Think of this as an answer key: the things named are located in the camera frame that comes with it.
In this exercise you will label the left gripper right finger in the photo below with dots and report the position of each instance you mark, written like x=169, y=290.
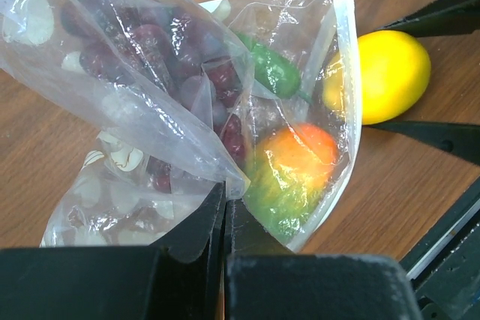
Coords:
x=264, y=280

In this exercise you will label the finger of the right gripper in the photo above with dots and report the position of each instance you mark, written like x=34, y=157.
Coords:
x=440, y=18
x=458, y=139

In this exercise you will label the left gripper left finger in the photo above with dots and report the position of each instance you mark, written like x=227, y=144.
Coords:
x=174, y=277

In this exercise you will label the yellow fake lemon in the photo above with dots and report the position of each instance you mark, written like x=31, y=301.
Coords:
x=395, y=71

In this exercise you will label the orange fake fruit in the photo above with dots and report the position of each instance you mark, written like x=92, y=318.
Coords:
x=289, y=172

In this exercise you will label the polka dot zip bag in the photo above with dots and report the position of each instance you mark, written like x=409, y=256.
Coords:
x=259, y=97

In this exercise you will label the green fake chili pepper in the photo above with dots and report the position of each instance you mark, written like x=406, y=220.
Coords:
x=273, y=71

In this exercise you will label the purple fake grapes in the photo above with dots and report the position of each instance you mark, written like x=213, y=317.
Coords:
x=163, y=76

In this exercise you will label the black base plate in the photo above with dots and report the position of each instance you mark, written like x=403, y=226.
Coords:
x=443, y=267

